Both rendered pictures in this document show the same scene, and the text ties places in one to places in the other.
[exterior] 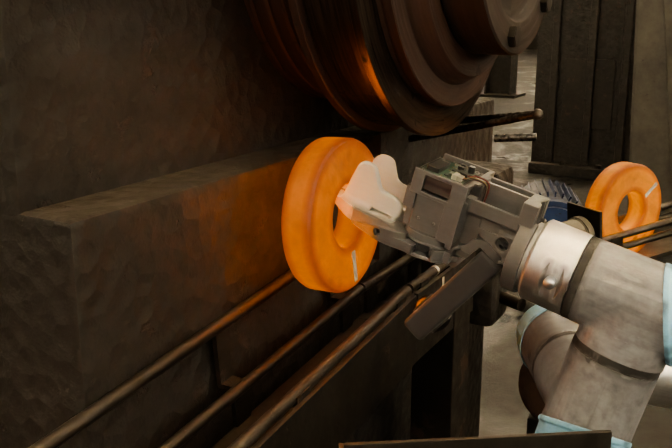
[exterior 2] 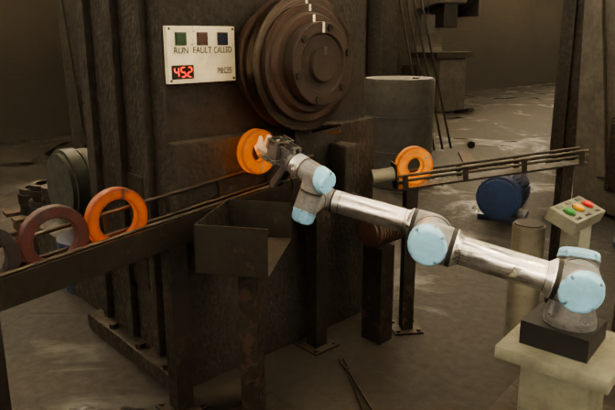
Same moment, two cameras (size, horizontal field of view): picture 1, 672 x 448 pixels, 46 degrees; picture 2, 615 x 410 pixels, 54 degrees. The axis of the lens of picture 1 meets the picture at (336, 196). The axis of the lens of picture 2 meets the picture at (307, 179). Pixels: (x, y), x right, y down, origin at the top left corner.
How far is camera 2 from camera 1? 1.38 m
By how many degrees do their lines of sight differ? 17
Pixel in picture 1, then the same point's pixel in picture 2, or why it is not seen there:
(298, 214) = (240, 149)
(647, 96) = (585, 117)
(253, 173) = (233, 137)
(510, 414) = (422, 275)
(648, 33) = (586, 78)
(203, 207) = (215, 145)
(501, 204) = (289, 148)
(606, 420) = (302, 206)
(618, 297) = (305, 173)
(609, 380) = (303, 195)
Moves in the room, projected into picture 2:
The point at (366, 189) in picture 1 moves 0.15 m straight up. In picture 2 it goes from (260, 144) to (259, 98)
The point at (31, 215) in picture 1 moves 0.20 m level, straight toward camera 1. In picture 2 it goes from (168, 143) to (158, 155)
